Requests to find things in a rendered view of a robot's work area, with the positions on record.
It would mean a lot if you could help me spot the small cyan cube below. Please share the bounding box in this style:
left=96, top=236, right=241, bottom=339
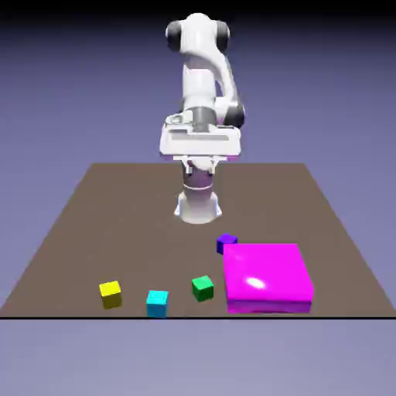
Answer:
left=145, top=289, right=170, bottom=319

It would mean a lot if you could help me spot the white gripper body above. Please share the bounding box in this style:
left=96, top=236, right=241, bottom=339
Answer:
left=159, top=123, right=242, bottom=162

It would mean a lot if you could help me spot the large magenta box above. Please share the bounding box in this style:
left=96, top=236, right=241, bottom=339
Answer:
left=222, top=243, right=316, bottom=315

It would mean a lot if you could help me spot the small yellow cube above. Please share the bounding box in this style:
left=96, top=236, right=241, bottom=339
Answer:
left=98, top=280, right=123, bottom=309

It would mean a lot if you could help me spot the small purple cube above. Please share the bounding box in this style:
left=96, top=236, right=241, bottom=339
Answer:
left=216, top=233, right=239, bottom=255

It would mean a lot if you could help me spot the small green cube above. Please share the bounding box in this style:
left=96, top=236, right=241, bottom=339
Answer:
left=190, top=275, right=215, bottom=303

